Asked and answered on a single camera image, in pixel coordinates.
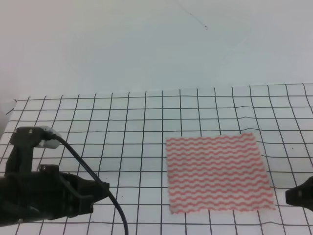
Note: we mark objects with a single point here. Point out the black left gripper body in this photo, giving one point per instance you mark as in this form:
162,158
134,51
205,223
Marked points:
27,195

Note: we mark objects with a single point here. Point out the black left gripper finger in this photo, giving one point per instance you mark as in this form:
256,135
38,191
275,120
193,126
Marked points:
87,192

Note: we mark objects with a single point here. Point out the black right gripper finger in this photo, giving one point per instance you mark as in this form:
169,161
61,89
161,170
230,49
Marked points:
302,195

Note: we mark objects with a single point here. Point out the pink wavy striped towel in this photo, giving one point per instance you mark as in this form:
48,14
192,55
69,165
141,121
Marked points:
222,173

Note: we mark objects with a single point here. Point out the white black-grid tablecloth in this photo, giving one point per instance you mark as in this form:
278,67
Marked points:
122,137

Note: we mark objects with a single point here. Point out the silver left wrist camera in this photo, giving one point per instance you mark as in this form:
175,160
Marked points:
49,142

